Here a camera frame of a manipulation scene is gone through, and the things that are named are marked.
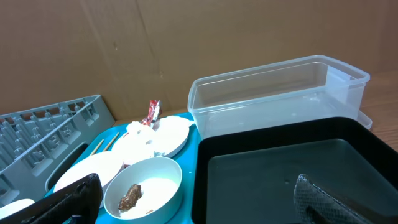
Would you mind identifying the grey plastic dish rack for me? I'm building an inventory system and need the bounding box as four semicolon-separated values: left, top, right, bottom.
1;95;115;206

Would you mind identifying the teal plastic tray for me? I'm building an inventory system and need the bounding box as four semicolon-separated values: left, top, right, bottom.
62;124;201;224

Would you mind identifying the large pink plate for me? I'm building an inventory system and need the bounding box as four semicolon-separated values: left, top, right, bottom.
111;116;194;166

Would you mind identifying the clear plastic waste bin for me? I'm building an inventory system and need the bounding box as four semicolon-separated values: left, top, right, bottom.
187;55;373;139

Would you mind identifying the red snack wrapper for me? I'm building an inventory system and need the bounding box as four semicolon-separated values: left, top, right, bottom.
141;100;162;128

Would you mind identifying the black waste tray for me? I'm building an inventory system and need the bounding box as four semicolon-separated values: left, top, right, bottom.
191;117;397;223

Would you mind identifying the pink bowl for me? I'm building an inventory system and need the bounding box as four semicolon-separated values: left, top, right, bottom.
53;151;126;193

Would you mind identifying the grey bowl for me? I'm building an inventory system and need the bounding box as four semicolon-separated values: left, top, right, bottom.
103;157;183;223

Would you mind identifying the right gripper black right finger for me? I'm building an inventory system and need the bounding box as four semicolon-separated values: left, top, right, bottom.
293;174;382;224

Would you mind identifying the wooden chopstick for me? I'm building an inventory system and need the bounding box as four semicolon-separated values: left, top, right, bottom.
103;132;120;152
90;139;104;156

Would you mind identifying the white tissue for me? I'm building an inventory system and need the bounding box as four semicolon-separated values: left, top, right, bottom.
124;121;155;145

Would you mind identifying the brown food scrap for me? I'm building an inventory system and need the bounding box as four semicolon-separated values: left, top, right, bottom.
118;184;142;211

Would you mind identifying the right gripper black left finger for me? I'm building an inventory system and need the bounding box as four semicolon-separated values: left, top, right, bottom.
1;173;103;224

